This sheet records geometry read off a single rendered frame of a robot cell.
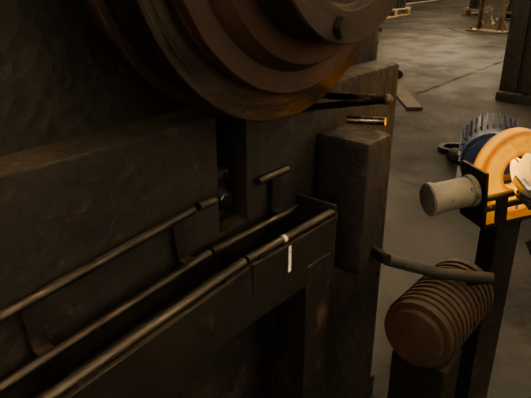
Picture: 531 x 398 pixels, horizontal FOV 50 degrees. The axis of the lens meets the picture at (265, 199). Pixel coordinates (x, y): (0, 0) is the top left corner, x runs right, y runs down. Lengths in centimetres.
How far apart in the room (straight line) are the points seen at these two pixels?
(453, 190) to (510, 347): 92
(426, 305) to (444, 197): 19
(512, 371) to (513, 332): 19
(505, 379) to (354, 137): 102
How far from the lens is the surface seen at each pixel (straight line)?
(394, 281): 209
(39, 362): 65
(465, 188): 105
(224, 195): 82
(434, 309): 100
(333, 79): 78
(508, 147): 108
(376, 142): 91
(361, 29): 66
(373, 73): 107
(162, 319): 64
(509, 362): 182
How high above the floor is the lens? 106
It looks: 23 degrees down
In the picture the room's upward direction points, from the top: straight up
